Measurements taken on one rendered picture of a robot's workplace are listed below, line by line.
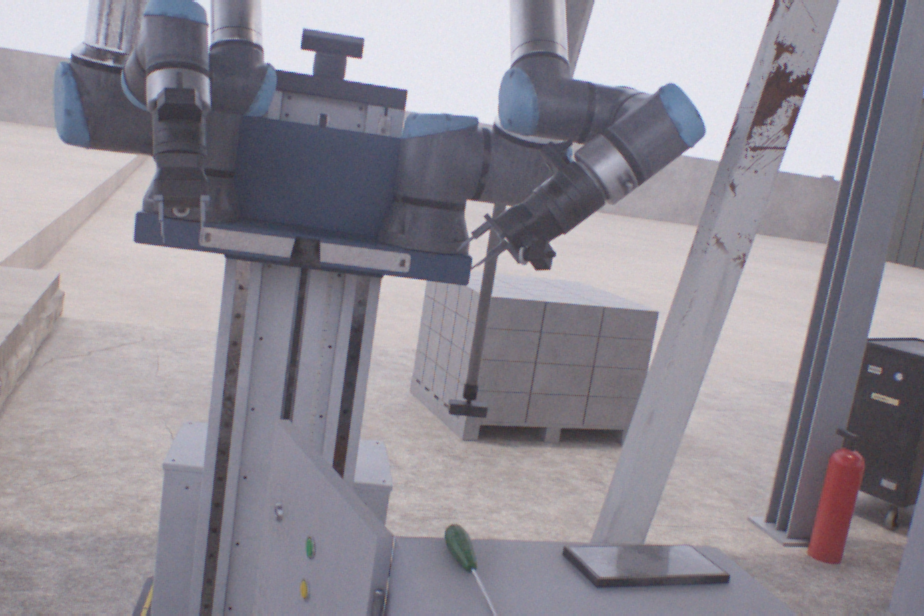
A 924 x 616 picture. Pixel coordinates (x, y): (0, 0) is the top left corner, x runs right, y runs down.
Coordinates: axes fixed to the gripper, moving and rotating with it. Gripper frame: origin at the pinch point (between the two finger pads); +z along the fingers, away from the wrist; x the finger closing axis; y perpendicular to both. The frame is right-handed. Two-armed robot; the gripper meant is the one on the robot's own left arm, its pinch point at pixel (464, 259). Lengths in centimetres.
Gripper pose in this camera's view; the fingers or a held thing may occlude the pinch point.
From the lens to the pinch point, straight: 131.5
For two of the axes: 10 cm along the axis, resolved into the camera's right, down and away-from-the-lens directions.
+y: 4.2, 6.3, -6.6
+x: 4.3, 5.0, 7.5
